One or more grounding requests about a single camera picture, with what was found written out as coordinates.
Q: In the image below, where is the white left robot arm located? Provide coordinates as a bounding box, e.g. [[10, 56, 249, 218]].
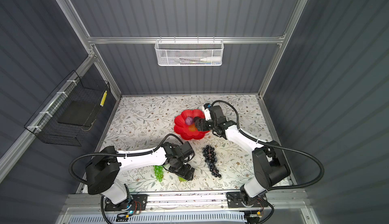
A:
[[86, 141, 195, 204]]

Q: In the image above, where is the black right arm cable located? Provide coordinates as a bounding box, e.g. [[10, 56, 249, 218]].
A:
[[211, 100, 325, 224]]

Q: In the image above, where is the green custard apple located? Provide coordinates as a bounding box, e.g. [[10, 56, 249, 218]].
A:
[[178, 177, 187, 182]]

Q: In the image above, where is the black wire basket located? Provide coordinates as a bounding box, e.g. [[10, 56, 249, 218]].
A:
[[24, 73, 110, 147]]

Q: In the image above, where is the purple fig fruit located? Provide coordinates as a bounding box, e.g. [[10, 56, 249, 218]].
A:
[[185, 117, 195, 126]]

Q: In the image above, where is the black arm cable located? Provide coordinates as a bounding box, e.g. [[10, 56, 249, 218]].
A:
[[211, 100, 325, 224], [68, 133, 184, 224]]

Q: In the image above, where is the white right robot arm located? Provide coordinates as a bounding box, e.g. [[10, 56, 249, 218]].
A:
[[194, 117, 291, 206]]

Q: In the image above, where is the red flower-shaped fruit bowl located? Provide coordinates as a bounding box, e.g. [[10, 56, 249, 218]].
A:
[[173, 109, 209, 140]]

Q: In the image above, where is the white marker in basket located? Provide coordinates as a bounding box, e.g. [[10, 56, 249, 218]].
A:
[[198, 56, 222, 64]]

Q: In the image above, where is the white wire mesh basket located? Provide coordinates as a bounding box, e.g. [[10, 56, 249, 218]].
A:
[[155, 41, 224, 66]]

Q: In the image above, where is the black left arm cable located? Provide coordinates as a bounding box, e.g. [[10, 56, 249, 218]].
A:
[[68, 133, 184, 224]]

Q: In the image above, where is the dark purple grape bunch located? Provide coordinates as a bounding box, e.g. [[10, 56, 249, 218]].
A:
[[202, 145, 222, 178]]

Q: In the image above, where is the black pad in basket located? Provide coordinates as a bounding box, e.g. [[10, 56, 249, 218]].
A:
[[57, 101, 100, 128]]

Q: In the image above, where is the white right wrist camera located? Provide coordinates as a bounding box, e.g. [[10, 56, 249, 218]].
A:
[[202, 103, 212, 121]]

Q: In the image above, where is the green grape bunch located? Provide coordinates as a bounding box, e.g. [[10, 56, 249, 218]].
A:
[[154, 166, 165, 182]]

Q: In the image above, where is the yellow tag on basket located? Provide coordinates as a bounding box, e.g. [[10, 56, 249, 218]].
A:
[[100, 90, 107, 107]]

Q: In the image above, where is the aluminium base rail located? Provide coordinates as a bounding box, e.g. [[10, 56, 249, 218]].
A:
[[56, 189, 319, 224]]

